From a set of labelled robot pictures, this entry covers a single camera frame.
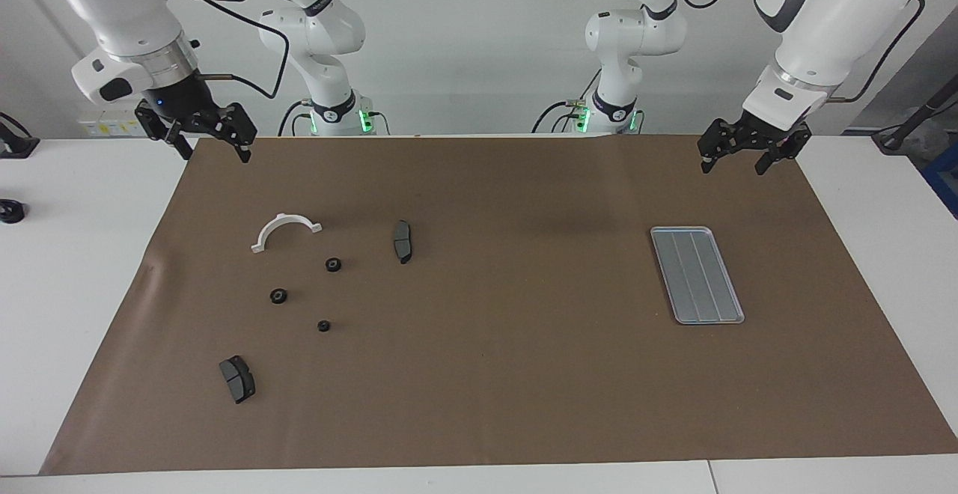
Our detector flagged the black stand pole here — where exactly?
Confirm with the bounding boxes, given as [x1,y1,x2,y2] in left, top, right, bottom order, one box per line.
[872,75,958,154]

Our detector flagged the brown paper table mat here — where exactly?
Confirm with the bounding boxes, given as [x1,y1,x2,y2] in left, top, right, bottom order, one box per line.
[39,133,958,476]

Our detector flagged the black base cables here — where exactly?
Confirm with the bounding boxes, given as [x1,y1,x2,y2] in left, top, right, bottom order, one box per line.
[531,97,592,134]
[277,99,311,137]

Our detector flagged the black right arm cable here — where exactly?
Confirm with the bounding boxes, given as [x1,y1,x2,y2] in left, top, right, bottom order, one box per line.
[153,0,291,100]

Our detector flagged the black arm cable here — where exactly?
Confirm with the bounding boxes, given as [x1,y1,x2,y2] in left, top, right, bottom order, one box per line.
[153,0,291,100]
[670,0,927,103]

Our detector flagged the white half-ring pipe clamp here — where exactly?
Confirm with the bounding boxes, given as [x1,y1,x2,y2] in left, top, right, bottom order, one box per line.
[251,213,323,254]

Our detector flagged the silver metal tray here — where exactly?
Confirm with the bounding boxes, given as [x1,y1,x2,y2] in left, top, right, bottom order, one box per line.
[650,226,746,326]

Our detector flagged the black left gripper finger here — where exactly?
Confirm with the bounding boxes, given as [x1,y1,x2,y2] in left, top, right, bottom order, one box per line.
[754,131,813,176]
[698,121,742,174]

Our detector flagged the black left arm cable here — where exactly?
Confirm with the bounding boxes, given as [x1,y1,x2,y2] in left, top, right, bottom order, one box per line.
[670,0,927,103]

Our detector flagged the grooved dark grey brake pad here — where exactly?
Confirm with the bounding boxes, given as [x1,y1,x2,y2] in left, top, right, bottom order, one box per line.
[219,356,257,405]

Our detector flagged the black left base cables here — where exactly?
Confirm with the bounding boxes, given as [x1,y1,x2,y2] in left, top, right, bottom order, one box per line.
[531,97,592,134]

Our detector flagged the blue crate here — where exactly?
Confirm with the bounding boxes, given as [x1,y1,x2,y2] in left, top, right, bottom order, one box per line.
[922,142,958,218]

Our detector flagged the white wall power strip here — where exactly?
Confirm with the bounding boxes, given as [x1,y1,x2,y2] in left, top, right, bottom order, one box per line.
[79,105,147,138]

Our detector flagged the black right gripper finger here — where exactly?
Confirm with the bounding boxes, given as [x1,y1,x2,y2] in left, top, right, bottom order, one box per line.
[217,103,257,164]
[136,101,195,161]

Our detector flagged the black table clamp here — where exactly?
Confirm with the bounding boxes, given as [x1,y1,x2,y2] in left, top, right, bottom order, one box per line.
[0,112,40,159]

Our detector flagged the black right base cables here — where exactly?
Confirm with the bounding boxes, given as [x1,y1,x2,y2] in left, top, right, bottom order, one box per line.
[277,99,311,137]

